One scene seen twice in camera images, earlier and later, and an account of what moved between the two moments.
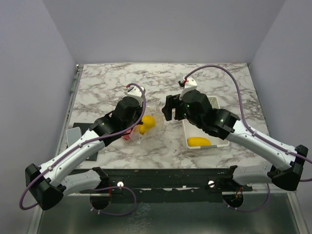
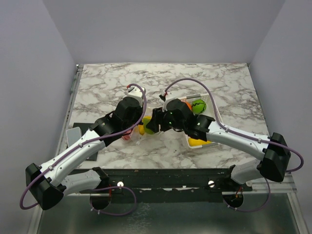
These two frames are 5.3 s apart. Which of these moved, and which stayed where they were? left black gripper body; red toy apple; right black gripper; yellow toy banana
Moved: right black gripper
Stayed: left black gripper body; yellow toy banana; red toy apple
